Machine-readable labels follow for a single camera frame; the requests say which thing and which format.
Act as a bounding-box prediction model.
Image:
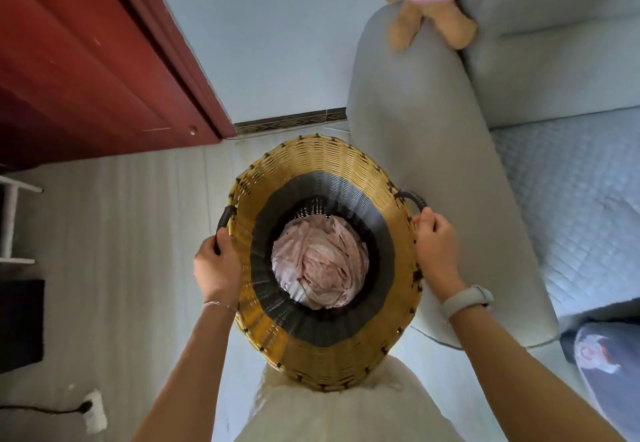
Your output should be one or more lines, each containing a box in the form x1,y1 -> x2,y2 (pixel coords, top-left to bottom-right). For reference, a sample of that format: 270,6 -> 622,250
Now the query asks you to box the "person's left hand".
193,234 -> 244,310

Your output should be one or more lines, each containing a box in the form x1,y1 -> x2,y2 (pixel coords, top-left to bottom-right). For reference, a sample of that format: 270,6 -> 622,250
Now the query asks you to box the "person's right hand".
412,207 -> 468,302

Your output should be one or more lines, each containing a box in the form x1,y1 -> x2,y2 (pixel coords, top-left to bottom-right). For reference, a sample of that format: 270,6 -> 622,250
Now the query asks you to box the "yellow and grey wicker basket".
214,134 -> 429,393

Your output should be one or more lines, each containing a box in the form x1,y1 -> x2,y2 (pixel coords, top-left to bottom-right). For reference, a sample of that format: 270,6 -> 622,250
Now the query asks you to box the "person's right forearm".
441,284 -> 628,442

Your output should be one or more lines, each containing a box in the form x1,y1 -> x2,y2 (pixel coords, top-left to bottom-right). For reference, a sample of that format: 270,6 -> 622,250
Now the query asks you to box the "person's left forearm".
131,299 -> 239,442

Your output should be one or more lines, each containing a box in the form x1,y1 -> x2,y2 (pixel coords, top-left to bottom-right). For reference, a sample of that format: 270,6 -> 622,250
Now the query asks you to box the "grey fabric sofa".
346,0 -> 640,350

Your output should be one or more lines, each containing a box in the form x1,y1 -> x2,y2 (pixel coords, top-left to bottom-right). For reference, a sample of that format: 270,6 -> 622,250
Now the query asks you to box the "white wristband watch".
439,285 -> 495,323

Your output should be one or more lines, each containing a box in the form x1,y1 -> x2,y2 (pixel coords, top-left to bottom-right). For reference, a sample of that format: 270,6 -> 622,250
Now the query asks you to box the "pink crumpled cloth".
271,215 -> 370,310

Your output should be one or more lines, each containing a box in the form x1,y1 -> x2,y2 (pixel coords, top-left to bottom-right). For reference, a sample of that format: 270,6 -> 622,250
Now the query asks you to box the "patterned dark baseboard strip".
234,108 -> 348,136

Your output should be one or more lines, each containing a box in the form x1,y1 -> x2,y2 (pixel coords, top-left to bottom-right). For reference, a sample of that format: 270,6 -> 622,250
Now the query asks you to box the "light blue quilted sofa cover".
490,107 -> 640,317

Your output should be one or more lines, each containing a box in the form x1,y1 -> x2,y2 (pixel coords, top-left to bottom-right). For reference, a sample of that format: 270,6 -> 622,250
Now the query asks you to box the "person's white garment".
248,354 -> 463,442

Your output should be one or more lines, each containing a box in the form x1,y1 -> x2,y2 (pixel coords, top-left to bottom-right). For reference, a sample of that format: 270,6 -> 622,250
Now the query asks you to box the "white power socket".
82,389 -> 108,434

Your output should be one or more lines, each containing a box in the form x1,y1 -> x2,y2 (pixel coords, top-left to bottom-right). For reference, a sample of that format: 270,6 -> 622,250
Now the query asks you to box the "white shelf rack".
0,176 -> 44,265

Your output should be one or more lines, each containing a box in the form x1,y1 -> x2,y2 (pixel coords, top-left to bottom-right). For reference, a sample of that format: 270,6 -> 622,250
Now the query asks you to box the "black box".
0,279 -> 46,375

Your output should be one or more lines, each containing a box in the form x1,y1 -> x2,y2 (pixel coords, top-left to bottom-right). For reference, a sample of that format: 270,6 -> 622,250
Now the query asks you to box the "red-brown wooden door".
0,0 -> 237,172

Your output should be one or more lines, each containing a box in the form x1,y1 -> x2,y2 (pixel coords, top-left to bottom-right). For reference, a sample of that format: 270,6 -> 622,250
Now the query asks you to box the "grey printed pillow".
560,322 -> 640,442

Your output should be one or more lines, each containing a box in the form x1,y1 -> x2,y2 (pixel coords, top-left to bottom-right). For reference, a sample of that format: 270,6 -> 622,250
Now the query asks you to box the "black power cable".
0,401 -> 94,415

